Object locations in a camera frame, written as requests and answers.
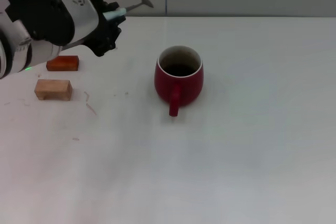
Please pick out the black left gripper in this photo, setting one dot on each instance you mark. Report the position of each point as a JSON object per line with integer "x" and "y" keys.
{"x": 98, "y": 37}

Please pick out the red ceramic cup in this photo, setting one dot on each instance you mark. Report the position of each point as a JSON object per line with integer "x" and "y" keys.
{"x": 191, "y": 87}

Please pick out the red-brown wooden block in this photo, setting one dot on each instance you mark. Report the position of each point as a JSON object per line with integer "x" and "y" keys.
{"x": 65, "y": 63}

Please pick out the light wooden block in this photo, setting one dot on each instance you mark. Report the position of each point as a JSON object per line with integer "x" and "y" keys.
{"x": 55, "y": 89}

